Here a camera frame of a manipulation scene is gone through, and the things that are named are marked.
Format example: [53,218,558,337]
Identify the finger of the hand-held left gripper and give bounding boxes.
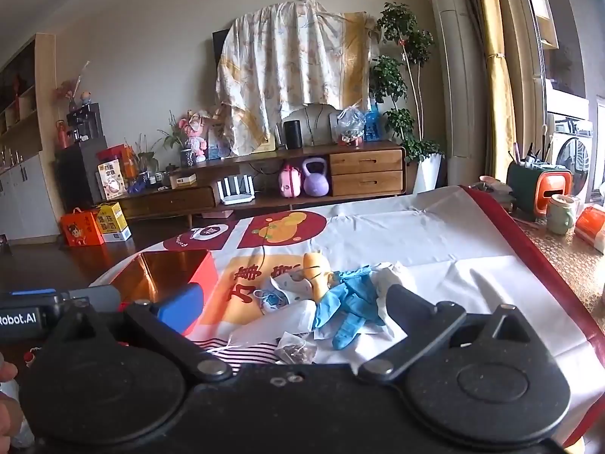
[60,285,123,315]
[0,288,60,298]

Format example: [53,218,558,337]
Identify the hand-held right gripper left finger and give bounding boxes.
[45,283,234,384]

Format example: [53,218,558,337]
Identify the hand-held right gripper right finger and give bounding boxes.
[358,285,535,384]

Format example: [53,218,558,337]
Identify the cream cloth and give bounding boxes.
[371,261,417,296]

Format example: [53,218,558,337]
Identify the red tin box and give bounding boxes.
[101,250,218,336]

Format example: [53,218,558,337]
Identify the blue nitrile glove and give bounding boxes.
[312,267,387,351]

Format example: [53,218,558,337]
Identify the yellow soft toy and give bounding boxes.
[301,252,335,302]

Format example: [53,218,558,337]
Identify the white printed soft pouch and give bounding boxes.
[256,272,315,314]

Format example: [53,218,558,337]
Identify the clear bag brown contents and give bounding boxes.
[275,332,319,366]

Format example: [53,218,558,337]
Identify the person's left hand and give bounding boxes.
[0,349,25,450]

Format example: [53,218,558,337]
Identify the orange gift box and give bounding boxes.
[60,208,105,247]

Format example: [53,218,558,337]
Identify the white red printed tablecloth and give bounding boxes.
[89,184,605,452]

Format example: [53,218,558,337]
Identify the yellow carton box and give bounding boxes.
[92,202,132,243]

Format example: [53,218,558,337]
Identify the dark wooden cabinet drawer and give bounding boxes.
[118,188,216,218]

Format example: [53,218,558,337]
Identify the white brown snack box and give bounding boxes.
[97,161,127,201]

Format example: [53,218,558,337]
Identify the black cabinet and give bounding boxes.
[54,136,112,211]

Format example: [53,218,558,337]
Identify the white router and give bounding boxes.
[216,175,256,205]

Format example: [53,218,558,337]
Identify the light wooden cabinet drawer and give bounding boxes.
[331,171,404,197]
[329,149,403,176]

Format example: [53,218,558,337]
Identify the white planter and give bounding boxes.
[412,154,444,194]

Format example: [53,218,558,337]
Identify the red gift box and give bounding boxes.
[97,144,140,183]

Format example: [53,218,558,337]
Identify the green plant dark pot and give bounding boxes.
[158,111,197,168]

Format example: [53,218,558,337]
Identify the small grassy potted plant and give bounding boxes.
[135,135,159,176]

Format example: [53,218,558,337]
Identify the purple kettlebell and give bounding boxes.
[301,157,330,197]

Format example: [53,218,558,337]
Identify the brown lace table cover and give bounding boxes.
[513,213,605,322]

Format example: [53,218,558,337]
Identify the pink small suitcase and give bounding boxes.
[279,163,304,198]

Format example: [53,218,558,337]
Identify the blue picture card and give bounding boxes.
[207,125,232,160]

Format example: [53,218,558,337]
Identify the green orange desk organizer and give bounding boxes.
[507,160,574,223]

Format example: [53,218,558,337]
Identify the wooden TV cabinet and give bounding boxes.
[106,139,407,228]

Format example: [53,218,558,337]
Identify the pink plush doll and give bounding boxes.
[178,110,211,164]

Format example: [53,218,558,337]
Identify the black coffee machine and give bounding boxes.
[66,103,102,145]

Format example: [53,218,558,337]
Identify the green mug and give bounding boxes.
[547,194,581,236]

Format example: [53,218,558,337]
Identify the clear plastic bag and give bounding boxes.
[335,105,367,145]

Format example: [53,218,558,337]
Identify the orange package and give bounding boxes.
[574,204,605,253]

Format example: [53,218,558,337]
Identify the cream fan-shaped ornament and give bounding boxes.
[281,103,341,147]

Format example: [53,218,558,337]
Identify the black speaker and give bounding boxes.
[284,120,303,149]

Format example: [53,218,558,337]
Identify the vase with pink flowers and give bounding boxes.
[54,61,90,112]

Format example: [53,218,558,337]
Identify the white washing machine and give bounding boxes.
[546,111,595,202]

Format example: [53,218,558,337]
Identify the white standing air conditioner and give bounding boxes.
[424,0,490,187]

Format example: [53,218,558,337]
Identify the yellow curtain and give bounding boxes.
[473,0,518,180]

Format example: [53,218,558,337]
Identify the black television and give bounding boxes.
[212,28,232,72]

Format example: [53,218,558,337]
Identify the floral cloth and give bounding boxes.
[215,0,381,157]

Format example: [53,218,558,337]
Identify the tall green potted tree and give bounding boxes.
[369,2,445,164]

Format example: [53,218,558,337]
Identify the wooden wall cabinet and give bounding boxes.
[0,33,60,242]

